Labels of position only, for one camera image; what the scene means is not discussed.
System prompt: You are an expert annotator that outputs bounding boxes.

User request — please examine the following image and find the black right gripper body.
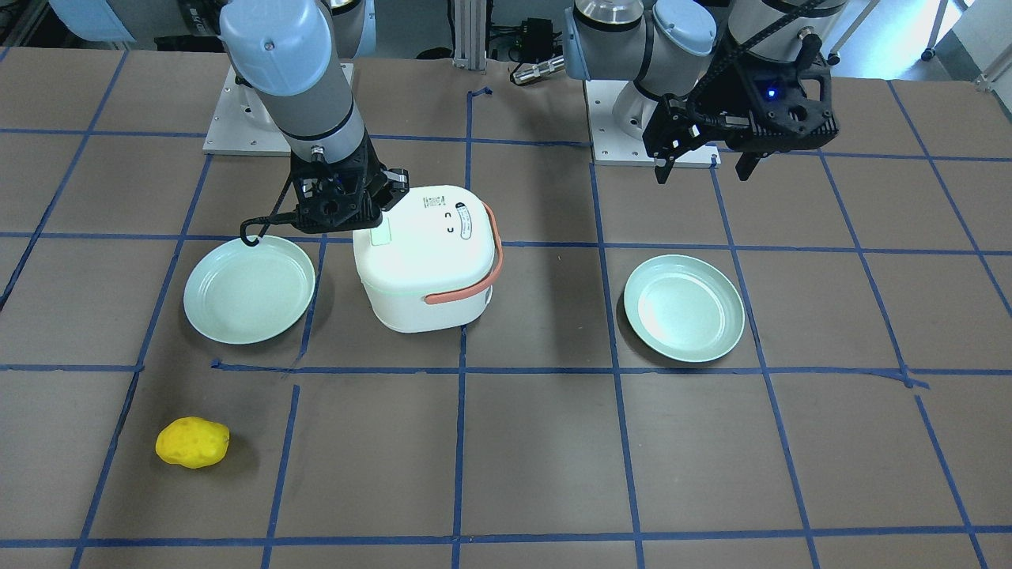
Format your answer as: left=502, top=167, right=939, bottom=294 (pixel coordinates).
left=288, top=136, right=393, bottom=234

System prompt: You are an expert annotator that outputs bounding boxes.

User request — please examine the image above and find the white rice cooker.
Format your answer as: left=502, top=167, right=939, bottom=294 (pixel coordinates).
left=352, top=185, right=504, bottom=333

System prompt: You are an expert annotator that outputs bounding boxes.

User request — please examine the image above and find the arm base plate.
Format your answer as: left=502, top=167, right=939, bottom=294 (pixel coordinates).
left=583, top=79, right=721, bottom=169
left=202, top=62, right=354, bottom=156

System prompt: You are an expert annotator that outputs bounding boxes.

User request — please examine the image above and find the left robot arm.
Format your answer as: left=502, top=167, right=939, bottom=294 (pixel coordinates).
left=563, top=1, right=845, bottom=183

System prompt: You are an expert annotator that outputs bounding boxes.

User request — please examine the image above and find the green plate near right arm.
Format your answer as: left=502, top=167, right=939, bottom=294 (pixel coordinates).
left=182, top=236, right=317, bottom=345

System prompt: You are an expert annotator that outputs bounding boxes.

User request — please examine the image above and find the green plate near left arm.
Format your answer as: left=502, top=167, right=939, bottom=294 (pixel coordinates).
left=623, top=254, right=746, bottom=364

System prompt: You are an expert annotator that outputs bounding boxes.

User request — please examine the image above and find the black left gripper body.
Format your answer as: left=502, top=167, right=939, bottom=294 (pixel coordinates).
left=643, top=36, right=840, bottom=159

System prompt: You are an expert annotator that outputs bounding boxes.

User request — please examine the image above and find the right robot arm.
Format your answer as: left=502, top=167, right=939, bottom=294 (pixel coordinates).
left=218, top=1, right=410, bottom=247

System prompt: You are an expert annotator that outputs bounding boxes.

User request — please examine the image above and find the yellow toy potato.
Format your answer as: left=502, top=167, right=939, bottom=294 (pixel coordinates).
left=155, top=416, right=231, bottom=469

